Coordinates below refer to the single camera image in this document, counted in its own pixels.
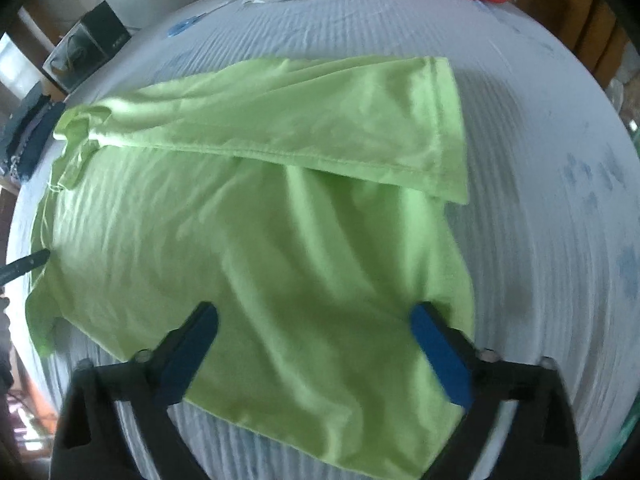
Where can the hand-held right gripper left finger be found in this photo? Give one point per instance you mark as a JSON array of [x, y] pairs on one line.
[[187, 355]]

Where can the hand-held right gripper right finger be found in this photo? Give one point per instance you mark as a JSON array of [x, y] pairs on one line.
[[440, 355]]

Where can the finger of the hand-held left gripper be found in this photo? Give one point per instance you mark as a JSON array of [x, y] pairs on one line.
[[27, 263]]

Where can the light green t-shirt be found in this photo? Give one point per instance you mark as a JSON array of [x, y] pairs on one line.
[[260, 240]]

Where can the white ribbed bed sheet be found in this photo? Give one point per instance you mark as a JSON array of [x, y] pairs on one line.
[[525, 185]]

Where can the black box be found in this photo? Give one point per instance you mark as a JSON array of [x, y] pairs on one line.
[[87, 42]]

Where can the wooden headboard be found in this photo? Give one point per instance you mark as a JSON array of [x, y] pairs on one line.
[[595, 30]]

